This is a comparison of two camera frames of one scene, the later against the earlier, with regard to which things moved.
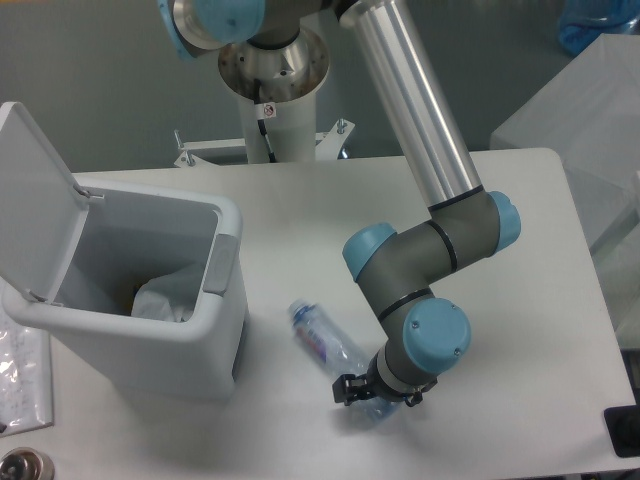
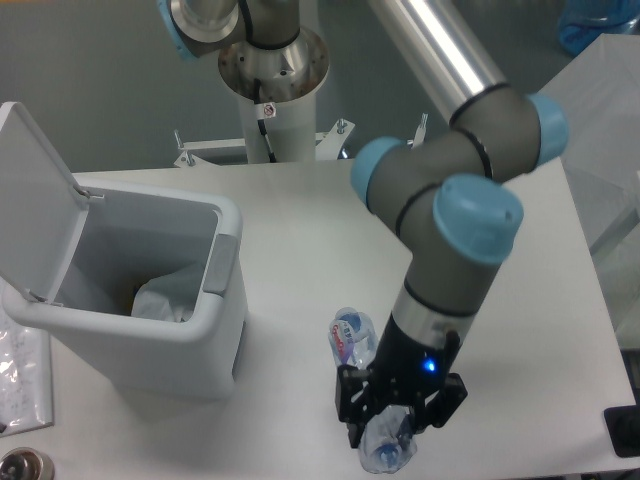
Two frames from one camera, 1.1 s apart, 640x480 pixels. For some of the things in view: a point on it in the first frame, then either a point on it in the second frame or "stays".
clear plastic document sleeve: x=26 y=383 stays
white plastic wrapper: x=170 y=295 stays
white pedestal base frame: x=331 y=149 stays
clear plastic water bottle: x=337 y=356 to x=386 y=440
